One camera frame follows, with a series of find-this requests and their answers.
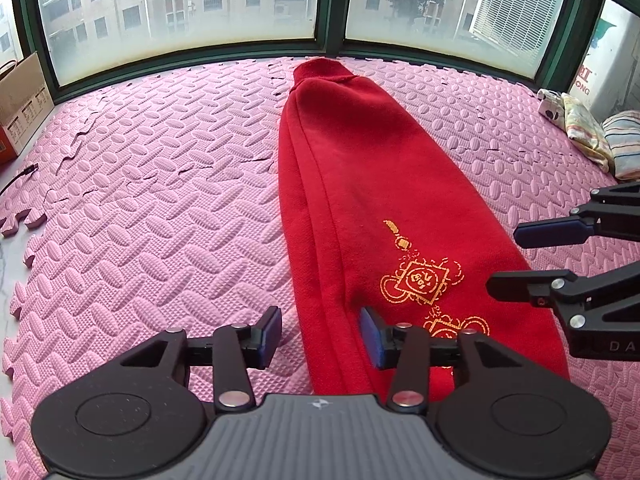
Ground white air conditioner unit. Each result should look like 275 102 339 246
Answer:
570 0 640 122

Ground red hooded sweatshirt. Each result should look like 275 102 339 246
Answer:
278 58 568 398

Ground brown cardboard box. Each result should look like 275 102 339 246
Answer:
0 53 53 165

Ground blue striped folded cloth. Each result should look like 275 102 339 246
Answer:
603 110 640 181

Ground yellow patterned folded cloth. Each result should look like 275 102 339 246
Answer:
561 93 614 174

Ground panda print cloth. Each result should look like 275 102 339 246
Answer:
537 89 565 130

